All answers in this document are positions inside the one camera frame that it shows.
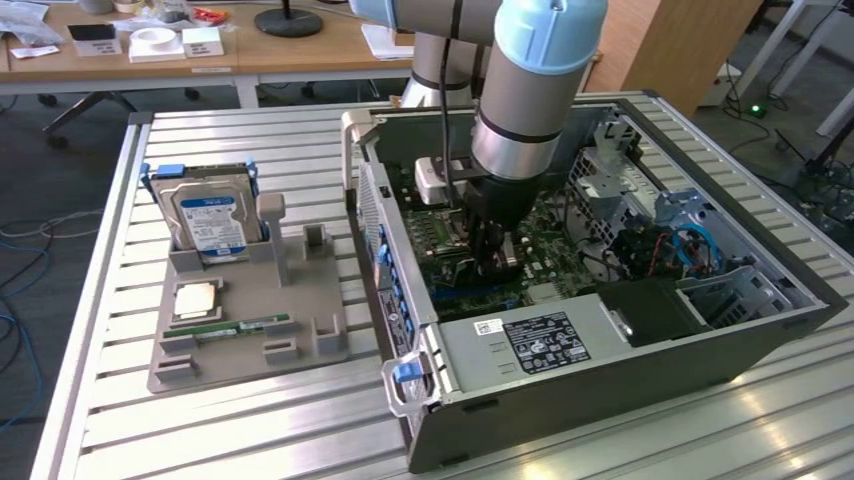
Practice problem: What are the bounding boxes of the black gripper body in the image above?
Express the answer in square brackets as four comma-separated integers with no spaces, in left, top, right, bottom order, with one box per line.
[465,172,540,235]

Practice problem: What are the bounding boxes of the white tape roll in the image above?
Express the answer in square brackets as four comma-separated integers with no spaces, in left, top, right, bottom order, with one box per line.
[130,27,176,51]

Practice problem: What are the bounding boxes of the white box with black top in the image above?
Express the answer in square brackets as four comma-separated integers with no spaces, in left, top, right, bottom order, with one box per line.
[68,23,122,57]

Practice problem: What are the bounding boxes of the wooden desk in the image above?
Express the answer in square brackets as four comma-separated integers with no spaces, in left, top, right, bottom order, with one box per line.
[236,0,603,109]
[0,2,241,109]

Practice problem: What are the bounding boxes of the blue data wire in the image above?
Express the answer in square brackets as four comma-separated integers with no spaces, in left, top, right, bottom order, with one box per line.
[670,224,726,274]

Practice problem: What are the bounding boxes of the black power connector bundle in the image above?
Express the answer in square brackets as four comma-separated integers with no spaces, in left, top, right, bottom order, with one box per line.
[609,229,659,279]

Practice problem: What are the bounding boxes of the stack of white papers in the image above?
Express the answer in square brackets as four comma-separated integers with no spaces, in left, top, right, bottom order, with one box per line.
[360,22,416,61]

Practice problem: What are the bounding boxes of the hard disk in blue caddy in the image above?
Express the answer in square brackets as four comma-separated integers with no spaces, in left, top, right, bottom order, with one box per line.
[142,159,261,266]

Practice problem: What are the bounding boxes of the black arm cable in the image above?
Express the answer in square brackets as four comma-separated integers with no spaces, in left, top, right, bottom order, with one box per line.
[436,0,465,204]

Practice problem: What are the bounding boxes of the low silver disk bay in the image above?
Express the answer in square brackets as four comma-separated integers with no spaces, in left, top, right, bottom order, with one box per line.
[676,264,802,329]

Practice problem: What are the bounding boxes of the green RAM stick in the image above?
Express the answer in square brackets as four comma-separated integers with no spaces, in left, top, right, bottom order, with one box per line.
[164,313,293,343]

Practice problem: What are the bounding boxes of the wooden cabinet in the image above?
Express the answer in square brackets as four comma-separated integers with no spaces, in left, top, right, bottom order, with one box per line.
[579,0,766,114]

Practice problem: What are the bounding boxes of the tall silver drive cage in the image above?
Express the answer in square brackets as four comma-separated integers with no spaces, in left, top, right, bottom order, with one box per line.
[565,144,668,246]

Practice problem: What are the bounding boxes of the blue floor cable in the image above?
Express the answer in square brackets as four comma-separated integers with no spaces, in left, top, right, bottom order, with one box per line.
[0,239,52,429]

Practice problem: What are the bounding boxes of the black office chair base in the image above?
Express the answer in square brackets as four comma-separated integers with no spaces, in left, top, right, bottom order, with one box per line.
[38,88,202,147]

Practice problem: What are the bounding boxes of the silver CPU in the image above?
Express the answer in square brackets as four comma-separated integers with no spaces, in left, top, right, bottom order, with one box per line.
[170,283,222,321]

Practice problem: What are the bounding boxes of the clear plastic bag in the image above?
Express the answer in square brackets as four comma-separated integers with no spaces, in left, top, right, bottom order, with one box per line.
[0,0,65,46]

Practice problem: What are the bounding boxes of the white floor power unit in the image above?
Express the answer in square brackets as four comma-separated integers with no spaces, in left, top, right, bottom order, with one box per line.
[712,62,744,109]

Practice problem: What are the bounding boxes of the flat white box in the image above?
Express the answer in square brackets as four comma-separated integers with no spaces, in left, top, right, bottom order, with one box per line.
[126,37,186,65]

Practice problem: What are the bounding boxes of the black round lamp base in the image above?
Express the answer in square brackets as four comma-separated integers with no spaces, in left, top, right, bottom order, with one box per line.
[253,0,325,37]

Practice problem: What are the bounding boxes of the green motherboard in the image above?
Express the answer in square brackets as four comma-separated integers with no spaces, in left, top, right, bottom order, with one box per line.
[383,162,601,321]

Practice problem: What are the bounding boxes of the CPU socket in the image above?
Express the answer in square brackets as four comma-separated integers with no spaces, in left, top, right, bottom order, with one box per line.
[443,207,471,241]

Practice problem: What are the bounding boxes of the small white cube box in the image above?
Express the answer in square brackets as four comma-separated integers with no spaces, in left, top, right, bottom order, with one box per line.
[180,27,225,59]

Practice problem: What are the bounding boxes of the white desk frame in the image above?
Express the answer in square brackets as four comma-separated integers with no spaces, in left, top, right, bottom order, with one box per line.
[726,0,854,136]

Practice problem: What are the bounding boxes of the grey floor cable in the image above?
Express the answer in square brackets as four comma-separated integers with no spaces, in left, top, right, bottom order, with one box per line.
[0,208,106,240]

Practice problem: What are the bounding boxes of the red wire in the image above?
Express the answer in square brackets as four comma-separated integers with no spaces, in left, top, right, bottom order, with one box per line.
[651,232,670,276]

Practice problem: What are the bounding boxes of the grey power supply unit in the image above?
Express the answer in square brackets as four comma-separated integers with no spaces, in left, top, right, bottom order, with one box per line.
[436,293,632,392]

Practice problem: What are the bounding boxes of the black open PC case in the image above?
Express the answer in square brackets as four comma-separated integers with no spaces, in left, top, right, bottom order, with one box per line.
[340,97,850,475]

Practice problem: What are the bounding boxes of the grey parts rack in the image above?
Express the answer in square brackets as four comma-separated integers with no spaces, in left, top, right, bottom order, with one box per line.
[146,192,352,396]

